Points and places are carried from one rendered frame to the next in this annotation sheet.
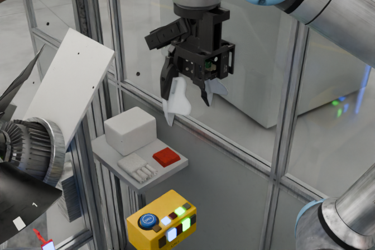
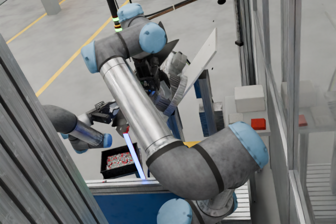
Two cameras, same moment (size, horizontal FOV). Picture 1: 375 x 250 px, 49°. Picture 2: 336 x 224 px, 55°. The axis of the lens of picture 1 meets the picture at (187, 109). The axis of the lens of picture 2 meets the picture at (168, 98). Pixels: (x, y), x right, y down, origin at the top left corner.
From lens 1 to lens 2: 88 cm
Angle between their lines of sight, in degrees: 49
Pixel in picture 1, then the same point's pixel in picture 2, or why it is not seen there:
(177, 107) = not seen: hidden behind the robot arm
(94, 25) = (243, 26)
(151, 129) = (259, 102)
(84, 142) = (206, 96)
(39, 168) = (167, 101)
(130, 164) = (232, 119)
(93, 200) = (211, 130)
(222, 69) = (150, 87)
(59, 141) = (181, 91)
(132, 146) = (243, 108)
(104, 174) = not seen: hidden behind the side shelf
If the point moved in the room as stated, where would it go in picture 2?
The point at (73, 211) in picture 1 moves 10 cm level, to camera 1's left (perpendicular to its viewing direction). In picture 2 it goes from (206, 132) to (196, 125)
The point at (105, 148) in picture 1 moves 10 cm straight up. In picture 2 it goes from (232, 103) to (231, 90)
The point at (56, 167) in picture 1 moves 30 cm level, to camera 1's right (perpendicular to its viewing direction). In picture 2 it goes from (173, 103) to (213, 125)
